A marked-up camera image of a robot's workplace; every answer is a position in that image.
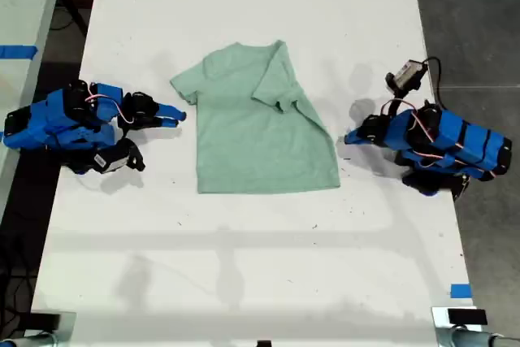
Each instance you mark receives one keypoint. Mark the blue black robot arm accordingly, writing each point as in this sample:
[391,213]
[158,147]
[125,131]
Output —
[53,123]
[455,144]

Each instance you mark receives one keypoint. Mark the small black box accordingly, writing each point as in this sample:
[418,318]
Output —
[44,320]
[467,317]

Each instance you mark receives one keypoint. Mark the tiny black block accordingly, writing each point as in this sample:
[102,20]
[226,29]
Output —
[264,343]

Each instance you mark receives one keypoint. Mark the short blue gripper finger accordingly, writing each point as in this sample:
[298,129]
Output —
[357,133]

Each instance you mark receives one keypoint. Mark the white side table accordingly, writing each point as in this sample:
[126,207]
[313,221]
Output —
[24,5]

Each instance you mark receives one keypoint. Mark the short blue tape piece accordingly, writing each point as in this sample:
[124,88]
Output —
[461,291]

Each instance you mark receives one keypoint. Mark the black camera box white label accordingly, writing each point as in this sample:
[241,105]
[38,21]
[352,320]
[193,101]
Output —
[109,161]

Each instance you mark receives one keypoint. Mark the silver metal clamp bracket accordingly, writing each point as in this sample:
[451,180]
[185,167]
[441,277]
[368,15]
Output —
[67,326]
[440,322]

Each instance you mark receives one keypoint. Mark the black grey camera box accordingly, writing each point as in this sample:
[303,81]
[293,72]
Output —
[408,72]

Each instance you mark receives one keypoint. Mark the black camera mount stalk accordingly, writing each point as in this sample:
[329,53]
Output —
[135,156]
[396,105]

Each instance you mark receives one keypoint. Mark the pale green T-shirt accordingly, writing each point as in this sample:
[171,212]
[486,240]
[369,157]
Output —
[243,144]

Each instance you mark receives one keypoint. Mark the wide blue gripper finger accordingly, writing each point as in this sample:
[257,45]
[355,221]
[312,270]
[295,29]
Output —
[172,111]

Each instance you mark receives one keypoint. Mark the long blue tape strip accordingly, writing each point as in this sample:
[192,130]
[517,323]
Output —
[18,51]

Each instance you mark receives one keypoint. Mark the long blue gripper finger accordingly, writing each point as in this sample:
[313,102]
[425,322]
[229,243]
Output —
[359,141]

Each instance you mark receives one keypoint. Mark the slim black blue gripper finger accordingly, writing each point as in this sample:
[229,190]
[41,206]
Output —
[156,122]

